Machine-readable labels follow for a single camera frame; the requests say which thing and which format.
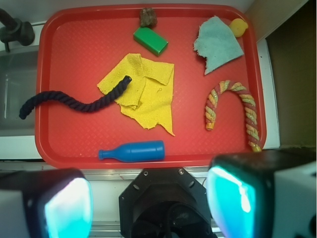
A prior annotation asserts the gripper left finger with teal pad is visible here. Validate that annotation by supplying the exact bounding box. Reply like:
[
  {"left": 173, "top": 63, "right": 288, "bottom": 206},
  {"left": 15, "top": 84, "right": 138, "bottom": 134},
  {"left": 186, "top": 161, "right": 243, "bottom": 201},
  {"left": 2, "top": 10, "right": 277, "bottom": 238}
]
[{"left": 0, "top": 169, "right": 93, "bottom": 238}]

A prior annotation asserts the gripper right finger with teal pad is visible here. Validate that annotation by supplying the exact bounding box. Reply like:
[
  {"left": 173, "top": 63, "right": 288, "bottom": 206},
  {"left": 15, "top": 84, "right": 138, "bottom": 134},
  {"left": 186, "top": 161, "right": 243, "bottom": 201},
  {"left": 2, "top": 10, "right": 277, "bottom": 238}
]
[{"left": 206, "top": 148, "right": 317, "bottom": 238}]

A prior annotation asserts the light blue cloth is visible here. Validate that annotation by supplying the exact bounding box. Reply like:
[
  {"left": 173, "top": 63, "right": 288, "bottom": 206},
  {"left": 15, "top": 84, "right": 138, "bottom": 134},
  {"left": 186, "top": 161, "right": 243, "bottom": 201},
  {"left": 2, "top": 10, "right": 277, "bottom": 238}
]
[{"left": 193, "top": 16, "right": 244, "bottom": 75}]

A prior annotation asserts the yellow cloth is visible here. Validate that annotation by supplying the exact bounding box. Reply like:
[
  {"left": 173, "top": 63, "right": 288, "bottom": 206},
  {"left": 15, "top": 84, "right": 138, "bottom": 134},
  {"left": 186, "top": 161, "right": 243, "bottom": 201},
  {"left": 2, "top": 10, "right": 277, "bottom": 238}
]
[{"left": 97, "top": 53, "right": 174, "bottom": 136}]

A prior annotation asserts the blue plastic bottle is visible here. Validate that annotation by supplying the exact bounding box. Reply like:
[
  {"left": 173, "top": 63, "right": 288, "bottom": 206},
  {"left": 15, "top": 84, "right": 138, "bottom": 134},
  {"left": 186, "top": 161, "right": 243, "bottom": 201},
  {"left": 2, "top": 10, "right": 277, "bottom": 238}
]
[{"left": 98, "top": 140, "right": 165, "bottom": 163}]

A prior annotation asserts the red plastic tray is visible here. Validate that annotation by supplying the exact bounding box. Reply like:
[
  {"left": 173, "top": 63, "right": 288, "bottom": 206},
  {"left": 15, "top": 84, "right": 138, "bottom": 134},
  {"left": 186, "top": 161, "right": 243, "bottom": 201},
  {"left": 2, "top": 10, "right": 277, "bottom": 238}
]
[{"left": 35, "top": 4, "right": 266, "bottom": 169}]

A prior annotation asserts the grey toy sink basin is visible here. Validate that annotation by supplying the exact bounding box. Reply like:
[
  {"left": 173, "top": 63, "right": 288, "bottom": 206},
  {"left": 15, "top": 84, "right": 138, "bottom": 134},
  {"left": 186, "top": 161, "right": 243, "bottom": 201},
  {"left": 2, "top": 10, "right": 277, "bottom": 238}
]
[{"left": 0, "top": 46, "right": 39, "bottom": 137}]

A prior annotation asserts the brown cardboard box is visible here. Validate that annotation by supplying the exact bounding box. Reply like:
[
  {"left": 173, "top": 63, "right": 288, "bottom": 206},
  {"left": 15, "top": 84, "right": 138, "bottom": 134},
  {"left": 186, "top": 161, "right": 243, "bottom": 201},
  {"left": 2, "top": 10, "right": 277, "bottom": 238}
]
[{"left": 246, "top": 0, "right": 317, "bottom": 148}]

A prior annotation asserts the yellow rubber duck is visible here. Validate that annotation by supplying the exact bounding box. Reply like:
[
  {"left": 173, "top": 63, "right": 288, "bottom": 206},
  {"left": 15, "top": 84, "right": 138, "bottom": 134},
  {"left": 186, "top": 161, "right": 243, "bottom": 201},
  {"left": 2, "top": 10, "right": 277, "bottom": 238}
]
[{"left": 229, "top": 18, "right": 249, "bottom": 38}]

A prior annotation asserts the grey toy faucet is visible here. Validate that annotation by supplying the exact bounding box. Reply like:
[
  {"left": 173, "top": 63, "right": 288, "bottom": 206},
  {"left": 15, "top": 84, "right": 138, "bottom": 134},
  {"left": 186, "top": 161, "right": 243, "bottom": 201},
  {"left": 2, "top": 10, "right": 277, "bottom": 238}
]
[{"left": 0, "top": 8, "right": 35, "bottom": 53}]

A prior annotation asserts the green rectangular block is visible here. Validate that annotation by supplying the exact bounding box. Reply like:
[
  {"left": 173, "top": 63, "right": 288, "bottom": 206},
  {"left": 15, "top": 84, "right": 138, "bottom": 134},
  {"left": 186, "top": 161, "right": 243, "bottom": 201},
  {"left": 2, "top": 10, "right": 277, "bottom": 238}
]
[{"left": 133, "top": 27, "right": 168, "bottom": 56}]

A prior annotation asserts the brown rock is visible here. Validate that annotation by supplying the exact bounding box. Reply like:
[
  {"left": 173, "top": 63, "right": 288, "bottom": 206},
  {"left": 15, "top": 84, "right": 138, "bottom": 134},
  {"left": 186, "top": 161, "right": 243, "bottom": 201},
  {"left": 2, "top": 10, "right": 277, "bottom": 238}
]
[{"left": 139, "top": 7, "right": 158, "bottom": 27}]

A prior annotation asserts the multicolour twisted rope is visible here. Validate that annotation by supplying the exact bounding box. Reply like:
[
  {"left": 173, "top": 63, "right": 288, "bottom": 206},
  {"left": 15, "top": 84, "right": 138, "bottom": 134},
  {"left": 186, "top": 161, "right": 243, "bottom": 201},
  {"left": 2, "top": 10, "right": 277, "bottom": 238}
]
[{"left": 205, "top": 80, "right": 263, "bottom": 152}]

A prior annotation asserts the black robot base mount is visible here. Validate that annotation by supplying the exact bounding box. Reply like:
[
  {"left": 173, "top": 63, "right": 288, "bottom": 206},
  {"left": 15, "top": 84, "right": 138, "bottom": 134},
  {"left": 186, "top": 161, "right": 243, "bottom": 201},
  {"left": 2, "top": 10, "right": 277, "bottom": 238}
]
[{"left": 118, "top": 168, "right": 216, "bottom": 238}]

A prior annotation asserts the dark navy rope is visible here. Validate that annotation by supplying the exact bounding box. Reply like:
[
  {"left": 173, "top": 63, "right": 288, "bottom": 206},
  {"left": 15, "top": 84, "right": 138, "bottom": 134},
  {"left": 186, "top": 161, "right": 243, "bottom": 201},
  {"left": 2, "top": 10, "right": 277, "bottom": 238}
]
[{"left": 19, "top": 75, "right": 132, "bottom": 120}]

